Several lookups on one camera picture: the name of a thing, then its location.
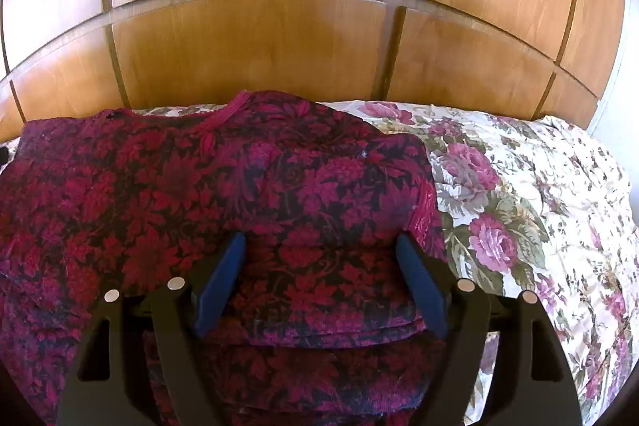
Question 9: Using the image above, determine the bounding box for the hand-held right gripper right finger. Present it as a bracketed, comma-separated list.
[396, 232, 583, 426]

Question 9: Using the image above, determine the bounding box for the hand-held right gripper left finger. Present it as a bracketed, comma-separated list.
[55, 232, 247, 426]

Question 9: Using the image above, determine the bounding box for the red floral knitted sweater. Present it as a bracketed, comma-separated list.
[0, 90, 452, 426]

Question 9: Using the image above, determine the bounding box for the floral bedspread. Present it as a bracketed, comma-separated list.
[127, 99, 637, 426]

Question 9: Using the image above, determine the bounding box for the wooden panelled wardrobe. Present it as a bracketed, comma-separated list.
[0, 0, 627, 142]

